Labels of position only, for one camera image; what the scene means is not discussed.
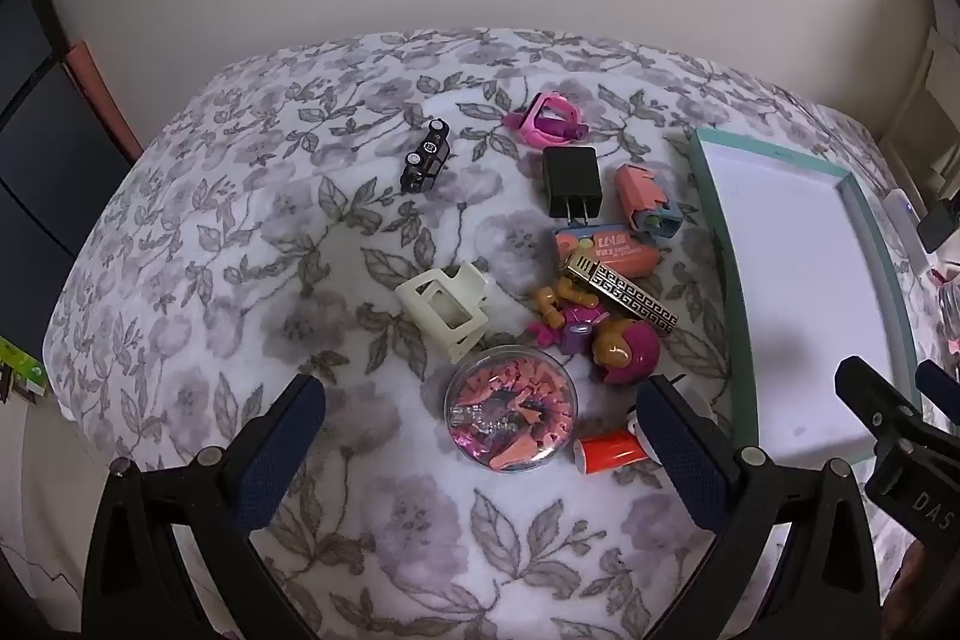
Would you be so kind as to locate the green packet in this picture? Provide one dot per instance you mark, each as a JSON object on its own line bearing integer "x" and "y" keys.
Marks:
{"x": 19, "y": 362}

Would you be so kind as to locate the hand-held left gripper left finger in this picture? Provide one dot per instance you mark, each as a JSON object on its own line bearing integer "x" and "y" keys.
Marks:
{"x": 289, "y": 452}

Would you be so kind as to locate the long salmon eraser box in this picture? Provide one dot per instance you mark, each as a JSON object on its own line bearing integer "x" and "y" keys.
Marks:
{"x": 630, "y": 256}

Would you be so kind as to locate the salmon board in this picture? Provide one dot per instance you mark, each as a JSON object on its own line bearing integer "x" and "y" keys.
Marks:
{"x": 97, "y": 93}

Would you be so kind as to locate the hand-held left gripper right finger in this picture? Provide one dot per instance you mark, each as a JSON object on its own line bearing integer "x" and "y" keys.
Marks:
{"x": 679, "y": 445}

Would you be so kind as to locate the pink purple toy watch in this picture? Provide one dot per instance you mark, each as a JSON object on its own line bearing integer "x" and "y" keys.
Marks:
{"x": 534, "y": 129}

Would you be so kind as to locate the orange white tube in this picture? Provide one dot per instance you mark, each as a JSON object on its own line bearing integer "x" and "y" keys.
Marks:
{"x": 611, "y": 451}

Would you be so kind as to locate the black small device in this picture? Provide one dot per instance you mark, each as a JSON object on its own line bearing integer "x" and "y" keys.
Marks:
{"x": 941, "y": 227}

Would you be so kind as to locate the purple lighter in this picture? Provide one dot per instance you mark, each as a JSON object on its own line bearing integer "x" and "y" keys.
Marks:
{"x": 562, "y": 125}

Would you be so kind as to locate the pink doll figure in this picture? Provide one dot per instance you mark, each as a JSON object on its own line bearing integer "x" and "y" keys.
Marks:
{"x": 630, "y": 347}

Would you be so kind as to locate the cream shelf unit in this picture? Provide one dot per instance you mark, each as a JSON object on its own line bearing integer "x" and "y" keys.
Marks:
{"x": 926, "y": 100}

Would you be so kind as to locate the clear round hair-tie container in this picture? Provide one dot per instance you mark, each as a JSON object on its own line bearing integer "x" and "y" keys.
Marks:
{"x": 514, "y": 407}

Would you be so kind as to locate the white power bank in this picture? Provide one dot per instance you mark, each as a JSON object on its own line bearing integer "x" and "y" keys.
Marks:
{"x": 904, "y": 220}

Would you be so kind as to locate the black charger plug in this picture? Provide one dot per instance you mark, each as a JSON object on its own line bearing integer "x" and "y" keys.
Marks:
{"x": 570, "y": 179}

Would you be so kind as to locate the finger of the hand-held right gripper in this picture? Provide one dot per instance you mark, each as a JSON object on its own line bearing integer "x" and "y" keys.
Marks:
{"x": 870, "y": 396}
{"x": 941, "y": 389}

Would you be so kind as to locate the dark cabinet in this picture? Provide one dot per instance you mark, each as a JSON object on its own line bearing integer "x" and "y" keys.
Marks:
{"x": 45, "y": 160}

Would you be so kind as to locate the cream claw hair clip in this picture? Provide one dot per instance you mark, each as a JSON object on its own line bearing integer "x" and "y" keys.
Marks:
{"x": 442, "y": 310}

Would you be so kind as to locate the small salmon blue box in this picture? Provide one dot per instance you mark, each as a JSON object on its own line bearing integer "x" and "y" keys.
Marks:
{"x": 641, "y": 190}

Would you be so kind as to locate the teal white box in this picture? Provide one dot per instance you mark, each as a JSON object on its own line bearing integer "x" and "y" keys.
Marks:
{"x": 802, "y": 280}

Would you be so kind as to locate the floral grey white blanket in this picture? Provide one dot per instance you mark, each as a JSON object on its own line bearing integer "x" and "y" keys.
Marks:
{"x": 247, "y": 250}

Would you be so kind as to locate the gold patterned hair clip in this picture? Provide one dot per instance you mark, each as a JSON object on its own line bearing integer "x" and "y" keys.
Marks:
{"x": 626, "y": 296}

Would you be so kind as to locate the black toy car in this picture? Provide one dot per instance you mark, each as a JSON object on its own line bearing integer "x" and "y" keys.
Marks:
{"x": 425, "y": 159}

